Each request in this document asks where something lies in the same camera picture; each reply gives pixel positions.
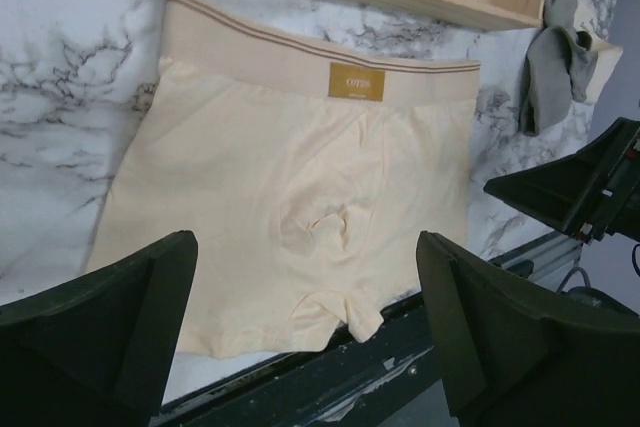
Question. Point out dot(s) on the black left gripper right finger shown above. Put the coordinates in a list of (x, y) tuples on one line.
[(512, 353)]

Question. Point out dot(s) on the aluminium extrusion rail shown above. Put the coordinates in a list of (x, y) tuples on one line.
[(540, 257)]

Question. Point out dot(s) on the beige boxer underwear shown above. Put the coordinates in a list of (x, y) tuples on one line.
[(305, 170)]

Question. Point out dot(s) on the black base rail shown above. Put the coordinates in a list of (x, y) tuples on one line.
[(347, 384)]

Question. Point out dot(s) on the grey underwear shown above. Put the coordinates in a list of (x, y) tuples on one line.
[(561, 62)]

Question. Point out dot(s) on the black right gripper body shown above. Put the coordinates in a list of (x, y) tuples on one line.
[(612, 189)]

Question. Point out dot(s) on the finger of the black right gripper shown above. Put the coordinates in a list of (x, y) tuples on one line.
[(553, 193)]

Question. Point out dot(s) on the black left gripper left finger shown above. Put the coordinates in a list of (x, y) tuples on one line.
[(97, 350)]

